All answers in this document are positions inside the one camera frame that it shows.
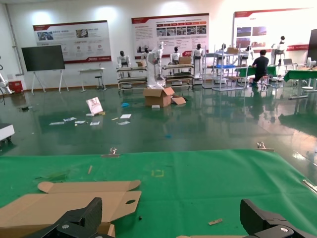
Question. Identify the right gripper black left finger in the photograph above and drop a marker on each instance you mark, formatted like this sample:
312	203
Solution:
92	210

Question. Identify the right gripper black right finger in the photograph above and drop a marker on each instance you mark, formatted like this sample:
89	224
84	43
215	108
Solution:
252	215

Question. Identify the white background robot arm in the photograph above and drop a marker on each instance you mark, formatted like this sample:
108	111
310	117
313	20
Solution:
3	83

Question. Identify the cardboard box with round hole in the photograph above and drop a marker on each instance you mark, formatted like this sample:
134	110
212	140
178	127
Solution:
49	208

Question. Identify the large open floor cardboard box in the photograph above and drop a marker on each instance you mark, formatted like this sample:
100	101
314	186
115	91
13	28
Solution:
157	98

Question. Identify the red storage box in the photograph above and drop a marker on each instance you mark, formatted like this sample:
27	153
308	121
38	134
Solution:
15	86

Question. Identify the small closed cardboard box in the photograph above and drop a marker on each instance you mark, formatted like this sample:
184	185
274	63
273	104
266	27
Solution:
185	60

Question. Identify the small wood chip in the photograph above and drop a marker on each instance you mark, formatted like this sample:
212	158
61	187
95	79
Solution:
215	221

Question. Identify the thin wooden stick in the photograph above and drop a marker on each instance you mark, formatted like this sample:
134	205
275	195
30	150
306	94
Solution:
89	169

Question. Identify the green table cloth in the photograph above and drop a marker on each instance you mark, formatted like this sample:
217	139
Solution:
198	178

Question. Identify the white paper sheet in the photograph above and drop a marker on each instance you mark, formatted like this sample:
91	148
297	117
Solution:
94	123
69	119
123	122
79	122
56	123
125	116

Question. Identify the blue plastic scrap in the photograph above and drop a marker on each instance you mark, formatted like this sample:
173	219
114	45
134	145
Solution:
125	105

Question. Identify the white wheeled cart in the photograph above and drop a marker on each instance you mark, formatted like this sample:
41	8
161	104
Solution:
5	131

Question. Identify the black stool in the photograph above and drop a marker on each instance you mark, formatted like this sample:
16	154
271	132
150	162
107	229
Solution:
100	85

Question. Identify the small white table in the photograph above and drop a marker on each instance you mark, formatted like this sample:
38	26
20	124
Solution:
91	71

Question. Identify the green covered table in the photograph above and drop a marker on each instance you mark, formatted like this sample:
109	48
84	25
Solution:
299	74
244	70

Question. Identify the person in black clothes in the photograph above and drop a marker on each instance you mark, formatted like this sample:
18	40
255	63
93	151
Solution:
260	67

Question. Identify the grey metal shelf rack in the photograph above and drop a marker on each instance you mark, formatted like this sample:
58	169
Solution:
224	67

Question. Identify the white wrapped humanoid robot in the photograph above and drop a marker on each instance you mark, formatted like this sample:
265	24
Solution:
153	67

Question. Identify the black screen on white stand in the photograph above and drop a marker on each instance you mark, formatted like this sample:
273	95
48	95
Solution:
43	58

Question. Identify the dark monitor screen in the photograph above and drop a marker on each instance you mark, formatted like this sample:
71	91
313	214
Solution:
312	43

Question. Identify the metal frame workbench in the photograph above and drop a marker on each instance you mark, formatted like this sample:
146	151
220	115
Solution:
178	78
131	79

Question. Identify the red white wall info board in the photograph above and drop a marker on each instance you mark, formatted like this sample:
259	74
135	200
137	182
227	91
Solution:
171	32
74	41
272	27

